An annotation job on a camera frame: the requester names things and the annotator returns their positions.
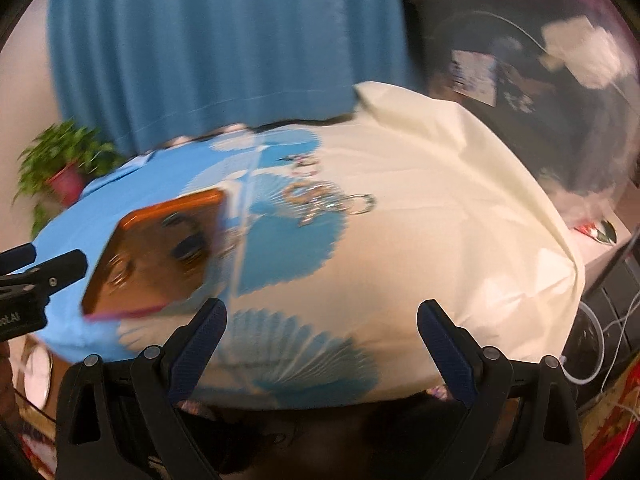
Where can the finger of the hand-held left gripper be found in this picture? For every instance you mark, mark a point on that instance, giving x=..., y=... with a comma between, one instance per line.
x=17, y=257
x=60, y=267

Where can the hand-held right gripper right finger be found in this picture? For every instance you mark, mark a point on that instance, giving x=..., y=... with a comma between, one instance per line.
x=447, y=345

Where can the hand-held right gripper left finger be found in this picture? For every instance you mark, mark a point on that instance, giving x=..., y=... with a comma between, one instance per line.
x=202, y=340

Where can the orange tray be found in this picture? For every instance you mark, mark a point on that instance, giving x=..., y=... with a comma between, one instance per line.
x=150, y=280

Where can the person's left forearm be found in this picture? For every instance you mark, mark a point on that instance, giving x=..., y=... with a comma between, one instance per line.
x=5, y=385

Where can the white round object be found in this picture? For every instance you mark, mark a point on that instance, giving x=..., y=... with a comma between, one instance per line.
x=37, y=375

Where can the blue and white printed tablecloth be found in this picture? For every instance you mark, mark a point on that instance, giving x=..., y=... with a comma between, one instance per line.
x=425, y=240

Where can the green plant in pink pot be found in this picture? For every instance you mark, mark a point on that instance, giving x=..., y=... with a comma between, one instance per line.
x=60, y=150

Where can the black box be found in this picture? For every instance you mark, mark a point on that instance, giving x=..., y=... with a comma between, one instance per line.
x=620, y=287

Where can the red patterned cloth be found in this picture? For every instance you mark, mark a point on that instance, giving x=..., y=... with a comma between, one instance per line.
x=617, y=425

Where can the red and green packet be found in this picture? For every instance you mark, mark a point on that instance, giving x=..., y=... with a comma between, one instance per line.
x=602, y=231

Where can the purple translucent cover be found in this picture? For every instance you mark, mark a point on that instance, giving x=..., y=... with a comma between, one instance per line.
x=525, y=125

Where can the white printed card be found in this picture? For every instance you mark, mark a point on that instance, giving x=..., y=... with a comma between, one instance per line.
x=472, y=75

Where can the blue curtain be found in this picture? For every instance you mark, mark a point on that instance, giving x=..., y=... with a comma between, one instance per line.
x=200, y=35

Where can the white cloth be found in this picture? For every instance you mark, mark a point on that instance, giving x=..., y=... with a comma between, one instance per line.
x=585, y=55

